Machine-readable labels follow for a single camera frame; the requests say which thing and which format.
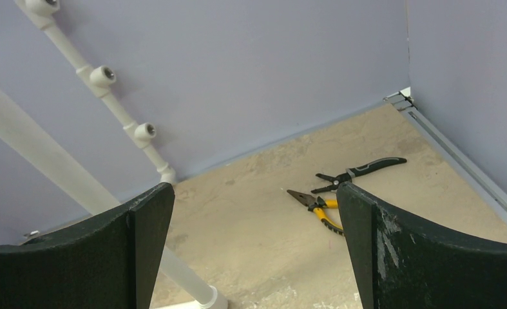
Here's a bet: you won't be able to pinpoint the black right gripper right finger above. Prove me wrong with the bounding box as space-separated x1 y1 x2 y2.
336 183 507 308

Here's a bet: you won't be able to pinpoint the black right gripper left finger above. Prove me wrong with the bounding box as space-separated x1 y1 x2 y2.
0 183 175 308

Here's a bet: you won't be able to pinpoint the black handled wire cutters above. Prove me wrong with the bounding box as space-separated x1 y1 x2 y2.
311 157 408 194

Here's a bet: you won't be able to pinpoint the yellow handled needle-nose pliers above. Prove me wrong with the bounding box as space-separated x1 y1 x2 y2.
286 189 345 236

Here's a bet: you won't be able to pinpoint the aluminium rail right edge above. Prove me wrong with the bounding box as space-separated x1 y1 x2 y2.
383 88 507 224

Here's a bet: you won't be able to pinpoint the white PVC pipe frame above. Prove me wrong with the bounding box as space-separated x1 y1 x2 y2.
0 1 229 308

